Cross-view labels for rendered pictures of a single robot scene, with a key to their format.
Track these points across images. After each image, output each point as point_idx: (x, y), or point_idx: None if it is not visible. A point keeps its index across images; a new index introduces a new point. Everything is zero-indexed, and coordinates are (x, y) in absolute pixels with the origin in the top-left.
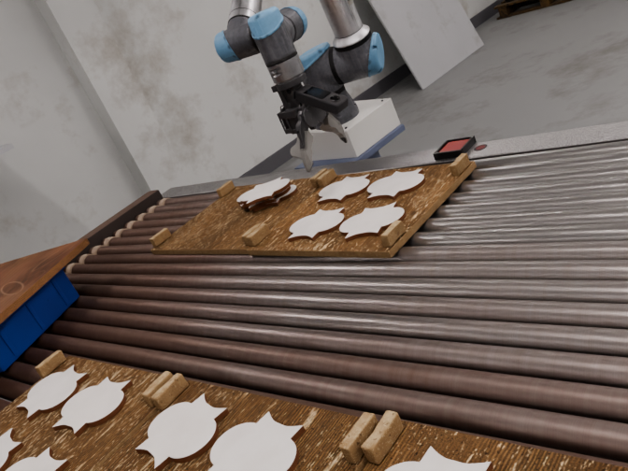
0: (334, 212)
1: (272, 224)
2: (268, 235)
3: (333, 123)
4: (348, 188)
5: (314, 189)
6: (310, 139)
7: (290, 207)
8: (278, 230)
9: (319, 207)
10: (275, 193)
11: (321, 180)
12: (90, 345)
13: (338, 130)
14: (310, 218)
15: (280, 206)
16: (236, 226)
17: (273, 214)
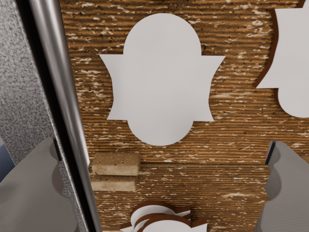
0: (295, 25)
1: (263, 172)
2: (308, 153)
3: (42, 211)
4: (167, 72)
5: (141, 171)
6: (289, 221)
7: (206, 176)
8: (293, 147)
9: (226, 108)
10: (190, 223)
11: (137, 162)
12: None
13: (48, 168)
14: (296, 85)
15: (197, 197)
16: (243, 230)
17: (221, 194)
